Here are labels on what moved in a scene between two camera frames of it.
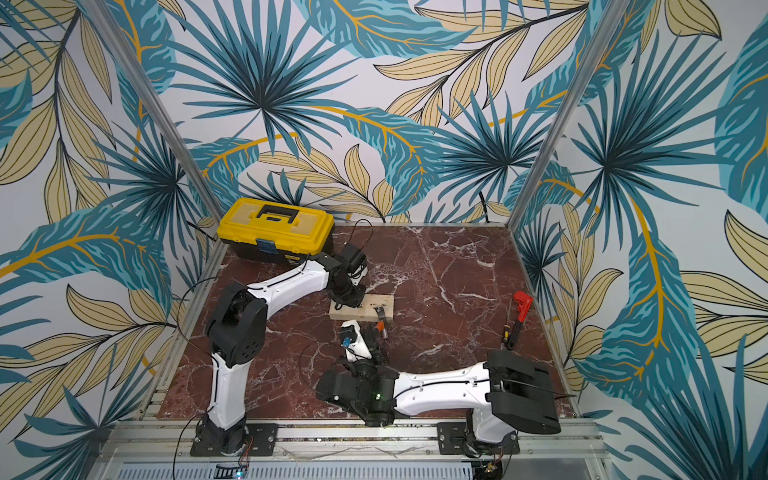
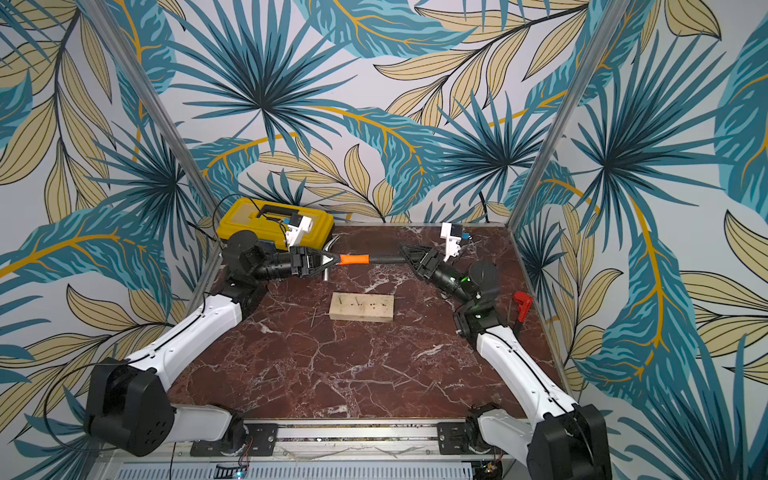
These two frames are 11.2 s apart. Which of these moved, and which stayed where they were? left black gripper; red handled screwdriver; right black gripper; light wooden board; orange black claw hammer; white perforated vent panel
Moved: left black gripper; right black gripper; orange black claw hammer
Stayed: white perforated vent panel; light wooden board; red handled screwdriver
